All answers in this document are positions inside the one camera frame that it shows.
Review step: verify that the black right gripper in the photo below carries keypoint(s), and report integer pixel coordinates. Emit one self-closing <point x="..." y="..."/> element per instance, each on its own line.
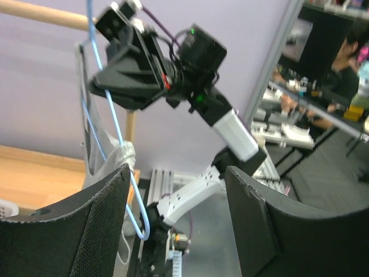
<point x="136" y="73"/>

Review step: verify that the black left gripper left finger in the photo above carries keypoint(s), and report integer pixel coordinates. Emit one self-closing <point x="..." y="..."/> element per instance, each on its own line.
<point x="77" y="236"/>

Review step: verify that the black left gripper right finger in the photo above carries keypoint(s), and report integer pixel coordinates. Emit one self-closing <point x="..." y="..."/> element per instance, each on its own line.
<point x="278" y="236"/>

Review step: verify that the blue wire hanger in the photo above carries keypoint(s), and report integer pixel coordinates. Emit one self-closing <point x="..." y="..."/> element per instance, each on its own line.
<point x="144" y="233"/>

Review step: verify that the grey garment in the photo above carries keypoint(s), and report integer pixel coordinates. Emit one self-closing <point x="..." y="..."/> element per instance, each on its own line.
<point x="102" y="152"/>

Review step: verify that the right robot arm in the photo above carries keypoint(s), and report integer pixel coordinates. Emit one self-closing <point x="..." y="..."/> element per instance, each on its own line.
<point x="193" y="68"/>

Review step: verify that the wooden rack base tray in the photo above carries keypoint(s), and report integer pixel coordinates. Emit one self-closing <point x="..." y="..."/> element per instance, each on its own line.
<point x="33" y="179"/>

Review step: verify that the white plastic basket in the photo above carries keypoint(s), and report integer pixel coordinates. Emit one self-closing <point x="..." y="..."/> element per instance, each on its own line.
<point x="8" y="209"/>

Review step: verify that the person at desk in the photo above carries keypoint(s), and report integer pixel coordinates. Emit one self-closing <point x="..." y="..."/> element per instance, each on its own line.
<point x="348" y="83"/>

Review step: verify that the black monitor on stand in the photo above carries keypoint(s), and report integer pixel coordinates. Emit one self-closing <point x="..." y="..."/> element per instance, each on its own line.
<point x="315" y="39"/>

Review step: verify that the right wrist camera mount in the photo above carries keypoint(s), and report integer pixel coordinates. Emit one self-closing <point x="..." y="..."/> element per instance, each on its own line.
<point x="119" y="17"/>

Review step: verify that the wooden clothes rack frame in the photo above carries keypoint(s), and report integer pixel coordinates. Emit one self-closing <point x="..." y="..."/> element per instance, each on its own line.
<point x="75" y="21"/>

